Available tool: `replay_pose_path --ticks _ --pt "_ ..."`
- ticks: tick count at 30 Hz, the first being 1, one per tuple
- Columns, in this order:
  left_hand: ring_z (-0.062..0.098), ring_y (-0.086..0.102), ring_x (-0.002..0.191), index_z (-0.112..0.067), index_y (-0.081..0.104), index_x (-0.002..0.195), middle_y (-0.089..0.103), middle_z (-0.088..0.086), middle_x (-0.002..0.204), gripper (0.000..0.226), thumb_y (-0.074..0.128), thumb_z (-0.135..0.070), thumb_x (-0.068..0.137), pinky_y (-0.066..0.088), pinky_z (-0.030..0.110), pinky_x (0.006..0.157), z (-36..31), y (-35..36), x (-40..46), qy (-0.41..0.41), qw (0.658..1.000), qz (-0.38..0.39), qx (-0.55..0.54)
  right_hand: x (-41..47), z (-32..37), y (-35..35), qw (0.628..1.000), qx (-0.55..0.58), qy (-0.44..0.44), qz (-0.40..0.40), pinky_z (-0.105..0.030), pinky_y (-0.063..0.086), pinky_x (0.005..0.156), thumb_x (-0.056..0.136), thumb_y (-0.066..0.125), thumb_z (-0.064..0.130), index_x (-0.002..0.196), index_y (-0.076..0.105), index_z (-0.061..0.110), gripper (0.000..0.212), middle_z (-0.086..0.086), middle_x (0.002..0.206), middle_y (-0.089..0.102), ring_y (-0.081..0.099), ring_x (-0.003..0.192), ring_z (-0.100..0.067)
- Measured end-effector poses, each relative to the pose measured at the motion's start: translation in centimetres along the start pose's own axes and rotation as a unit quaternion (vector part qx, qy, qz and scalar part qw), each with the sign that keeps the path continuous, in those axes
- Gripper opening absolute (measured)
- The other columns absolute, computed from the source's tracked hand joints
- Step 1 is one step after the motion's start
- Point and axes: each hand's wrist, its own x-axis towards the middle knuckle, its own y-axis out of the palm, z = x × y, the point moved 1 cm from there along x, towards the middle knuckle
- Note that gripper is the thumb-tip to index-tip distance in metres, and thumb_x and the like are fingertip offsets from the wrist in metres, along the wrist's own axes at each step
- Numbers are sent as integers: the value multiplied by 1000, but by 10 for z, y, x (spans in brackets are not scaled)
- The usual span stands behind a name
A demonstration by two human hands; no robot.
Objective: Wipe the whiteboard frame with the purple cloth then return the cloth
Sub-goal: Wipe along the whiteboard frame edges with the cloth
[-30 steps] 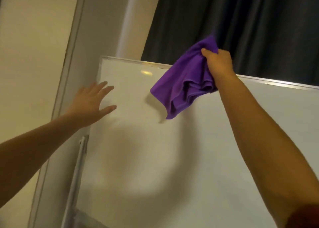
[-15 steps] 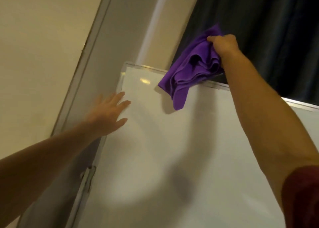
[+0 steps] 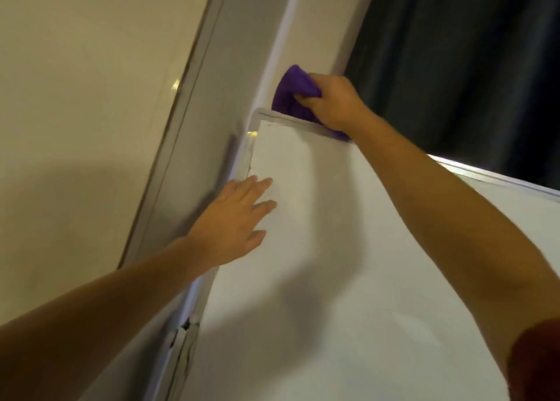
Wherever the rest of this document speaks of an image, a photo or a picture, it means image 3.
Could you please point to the person's right hand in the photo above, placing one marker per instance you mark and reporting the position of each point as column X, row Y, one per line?
column 337, row 103

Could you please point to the dark red sleeve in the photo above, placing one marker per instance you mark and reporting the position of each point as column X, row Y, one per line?
column 536, row 361

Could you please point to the white board with metal frame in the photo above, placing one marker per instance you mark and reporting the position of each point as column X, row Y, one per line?
column 350, row 282

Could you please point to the purple cleaning cloth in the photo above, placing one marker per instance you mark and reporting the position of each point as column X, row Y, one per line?
column 292, row 90

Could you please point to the person's left thumb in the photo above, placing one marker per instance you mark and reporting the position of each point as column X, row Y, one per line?
column 256, row 239

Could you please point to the grey door frame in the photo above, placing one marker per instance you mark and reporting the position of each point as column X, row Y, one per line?
column 192, row 120

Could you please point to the person's left forearm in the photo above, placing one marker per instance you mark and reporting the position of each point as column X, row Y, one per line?
column 100, row 313

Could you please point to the dark curtain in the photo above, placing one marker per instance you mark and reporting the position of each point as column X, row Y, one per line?
column 459, row 63

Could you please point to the person's left hand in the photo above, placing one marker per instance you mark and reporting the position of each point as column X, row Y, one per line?
column 227, row 230

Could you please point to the person's left middle finger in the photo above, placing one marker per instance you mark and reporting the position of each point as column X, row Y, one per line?
column 259, row 187

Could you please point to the person's right thumb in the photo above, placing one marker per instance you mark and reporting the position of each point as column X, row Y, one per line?
column 306, row 100

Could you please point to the person's right forearm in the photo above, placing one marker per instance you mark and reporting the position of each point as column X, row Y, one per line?
column 442, row 221

